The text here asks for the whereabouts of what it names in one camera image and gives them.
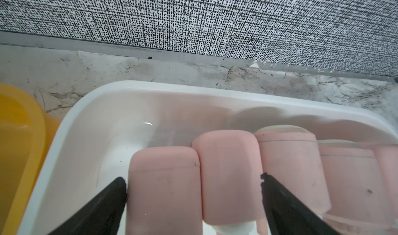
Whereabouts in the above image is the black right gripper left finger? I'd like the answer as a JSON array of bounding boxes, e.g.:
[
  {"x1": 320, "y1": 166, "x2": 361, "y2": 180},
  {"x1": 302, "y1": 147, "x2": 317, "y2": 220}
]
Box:
[{"x1": 50, "y1": 177, "x2": 127, "y2": 235}]

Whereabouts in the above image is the yellow plastic storage box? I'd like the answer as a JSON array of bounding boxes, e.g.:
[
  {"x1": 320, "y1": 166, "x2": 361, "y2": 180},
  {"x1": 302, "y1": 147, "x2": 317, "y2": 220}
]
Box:
[{"x1": 1, "y1": 84, "x2": 61, "y2": 235}]

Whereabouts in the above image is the white plastic storage box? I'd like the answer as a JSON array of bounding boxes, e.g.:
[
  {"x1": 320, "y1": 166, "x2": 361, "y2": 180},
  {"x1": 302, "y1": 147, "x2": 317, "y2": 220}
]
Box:
[{"x1": 18, "y1": 80, "x2": 398, "y2": 235}]

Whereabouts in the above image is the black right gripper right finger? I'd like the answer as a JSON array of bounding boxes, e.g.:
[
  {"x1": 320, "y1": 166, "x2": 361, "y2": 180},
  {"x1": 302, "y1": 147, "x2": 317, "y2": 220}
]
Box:
[{"x1": 261, "y1": 173, "x2": 338, "y2": 235}]

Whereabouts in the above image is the pink pencil sharpener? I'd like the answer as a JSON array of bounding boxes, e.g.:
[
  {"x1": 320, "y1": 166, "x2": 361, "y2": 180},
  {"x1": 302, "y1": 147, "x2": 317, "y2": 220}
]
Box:
[{"x1": 371, "y1": 144, "x2": 398, "y2": 219}]

